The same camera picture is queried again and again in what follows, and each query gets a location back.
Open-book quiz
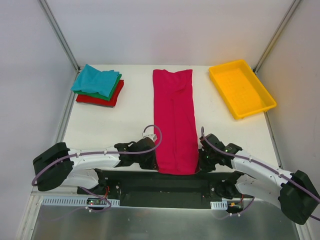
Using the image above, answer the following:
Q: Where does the pink t shirt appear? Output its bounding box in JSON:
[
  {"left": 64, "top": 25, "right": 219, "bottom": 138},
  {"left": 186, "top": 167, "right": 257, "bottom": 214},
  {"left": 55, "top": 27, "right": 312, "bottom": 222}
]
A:
[{"left": 152, "top": 69, "right": 198, "bottom": 175}]

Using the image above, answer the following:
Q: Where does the yellow plastic tray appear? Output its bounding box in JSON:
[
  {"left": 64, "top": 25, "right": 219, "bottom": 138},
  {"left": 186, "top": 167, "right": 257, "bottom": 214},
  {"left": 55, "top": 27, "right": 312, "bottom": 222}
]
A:
[{"left": 208, "top": 59, "right": 277, "bottom": 120}]

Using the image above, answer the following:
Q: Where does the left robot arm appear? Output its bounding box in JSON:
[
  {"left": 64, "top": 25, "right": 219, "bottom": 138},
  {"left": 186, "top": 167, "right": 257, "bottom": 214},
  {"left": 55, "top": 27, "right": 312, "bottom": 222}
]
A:
[{"left": 31, "top": 134, "right": 157, "bottom": 195}]

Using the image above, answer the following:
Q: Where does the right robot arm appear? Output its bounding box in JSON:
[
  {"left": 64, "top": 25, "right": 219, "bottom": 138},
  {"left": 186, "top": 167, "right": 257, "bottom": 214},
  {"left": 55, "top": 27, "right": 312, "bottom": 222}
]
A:
[{"left": 199, "top": 133, "right": 320, "bottom": 225}]

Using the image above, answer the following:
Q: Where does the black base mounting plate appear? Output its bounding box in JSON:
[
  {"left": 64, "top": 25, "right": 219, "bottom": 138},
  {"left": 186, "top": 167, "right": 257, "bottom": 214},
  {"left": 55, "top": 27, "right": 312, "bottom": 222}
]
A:
[{"left": 47, "top": 167, "right": 287, "bottom": 210}]

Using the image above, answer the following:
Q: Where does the folded green t shirt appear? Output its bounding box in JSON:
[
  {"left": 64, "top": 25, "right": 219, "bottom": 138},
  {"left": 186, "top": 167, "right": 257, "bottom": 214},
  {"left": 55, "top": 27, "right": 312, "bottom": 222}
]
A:
[{"left": 71, "top": 71, "right": 122, "bottom": 101}]

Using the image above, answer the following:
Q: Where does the folded red t shirt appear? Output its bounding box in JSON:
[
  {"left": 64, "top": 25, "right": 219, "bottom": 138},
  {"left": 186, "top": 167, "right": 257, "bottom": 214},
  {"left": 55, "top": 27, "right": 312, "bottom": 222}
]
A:
[{"left": 75, "top": 79, "right": 125, "bottom": 108}]

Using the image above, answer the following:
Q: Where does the folded teal t shirt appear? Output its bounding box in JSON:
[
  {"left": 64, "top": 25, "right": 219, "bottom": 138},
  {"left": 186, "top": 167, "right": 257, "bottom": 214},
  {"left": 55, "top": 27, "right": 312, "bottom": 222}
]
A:
[{"left": 71, "top": 64, "right": 122, "bottom": 100}]

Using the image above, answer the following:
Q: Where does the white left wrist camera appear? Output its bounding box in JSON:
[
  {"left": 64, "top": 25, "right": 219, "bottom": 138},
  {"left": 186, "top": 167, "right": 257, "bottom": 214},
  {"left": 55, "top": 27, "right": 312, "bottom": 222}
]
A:
[{"left": 142, "top": 132, "right": 158, "bottom": 142}]

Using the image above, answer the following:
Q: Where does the white slotted cable duct right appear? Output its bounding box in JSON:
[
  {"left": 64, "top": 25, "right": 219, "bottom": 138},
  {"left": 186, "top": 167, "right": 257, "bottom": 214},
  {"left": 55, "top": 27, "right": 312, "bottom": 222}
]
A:
[{"left": 210, "top": 200, "right": 228, "bottom": 211}]

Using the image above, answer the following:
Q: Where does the white slotted cable duct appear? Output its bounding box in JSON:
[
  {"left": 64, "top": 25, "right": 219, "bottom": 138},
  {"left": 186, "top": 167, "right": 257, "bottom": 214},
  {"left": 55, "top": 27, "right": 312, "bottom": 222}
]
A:
[
  {"left": 42, "top": 196, "right": 120, "bottom": 208},
  {"left": 210, "top": 200, "right": 228, "bottom": 211}
]

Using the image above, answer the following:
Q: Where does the aluminium right side rail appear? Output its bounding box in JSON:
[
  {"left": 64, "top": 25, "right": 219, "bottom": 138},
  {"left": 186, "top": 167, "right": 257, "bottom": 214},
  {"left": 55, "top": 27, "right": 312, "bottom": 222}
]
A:
[{"left": 249, "top": 111, "right": 284, "bottom": 169}]

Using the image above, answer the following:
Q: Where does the aluminium rail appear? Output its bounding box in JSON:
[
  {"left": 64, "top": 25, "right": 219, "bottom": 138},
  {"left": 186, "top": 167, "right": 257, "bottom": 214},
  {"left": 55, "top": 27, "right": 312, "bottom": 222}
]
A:
[
  {"left": 31, "top": 171, "right": 231, "bottom": 201},
  {"left": 41, "top": 72, "right": 79, "bottom": 152},
  {"left": 249, "top": 111, "right": 284, "bottom": 169}
]

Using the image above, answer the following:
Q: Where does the aluminium left side rail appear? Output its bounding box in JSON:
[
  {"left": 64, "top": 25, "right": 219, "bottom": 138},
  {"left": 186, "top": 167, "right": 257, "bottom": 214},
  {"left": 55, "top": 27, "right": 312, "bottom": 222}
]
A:
[{"left": 41, "top": 72, "right": 79, "bottom": 152}]

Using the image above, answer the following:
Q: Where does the white slotted cable duct left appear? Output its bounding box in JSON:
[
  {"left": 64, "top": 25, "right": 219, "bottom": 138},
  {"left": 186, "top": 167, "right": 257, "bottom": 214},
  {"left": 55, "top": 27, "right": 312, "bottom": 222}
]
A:
[{"left": 42, "top": 196, "right": 120, "bottom": 208}]

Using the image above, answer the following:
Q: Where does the aluminium front rail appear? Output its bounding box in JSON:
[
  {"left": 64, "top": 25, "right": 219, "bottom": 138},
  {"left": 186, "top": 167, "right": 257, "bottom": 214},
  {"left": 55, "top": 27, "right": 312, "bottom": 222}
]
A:
[{"left": 31, "top": 171, "right": 231, "bottom": 201}]

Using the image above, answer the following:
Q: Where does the aluminium corner post right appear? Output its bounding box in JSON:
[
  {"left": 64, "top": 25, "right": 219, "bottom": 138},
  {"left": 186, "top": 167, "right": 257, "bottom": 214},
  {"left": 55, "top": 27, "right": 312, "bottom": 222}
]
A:
[{"left": 252, "top": 0, "right": 303, "bottom": 75}]

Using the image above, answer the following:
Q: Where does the aluminium corner post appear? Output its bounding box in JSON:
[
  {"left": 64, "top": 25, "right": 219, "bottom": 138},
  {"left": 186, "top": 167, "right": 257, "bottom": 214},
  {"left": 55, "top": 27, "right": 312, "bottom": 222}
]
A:
[
  {"left": 37, "top": 0, "right": 81, "bottom": 73},
  {"left": 252, "top": 0, "right": 303, "bottom": 75}
]

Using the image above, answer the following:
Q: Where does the aluminium corner post left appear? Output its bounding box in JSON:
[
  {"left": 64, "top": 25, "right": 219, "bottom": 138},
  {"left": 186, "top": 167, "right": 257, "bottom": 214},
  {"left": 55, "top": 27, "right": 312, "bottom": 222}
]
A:
[{"left": 37, "top": 0, "right": 81, "bottom": 73}]

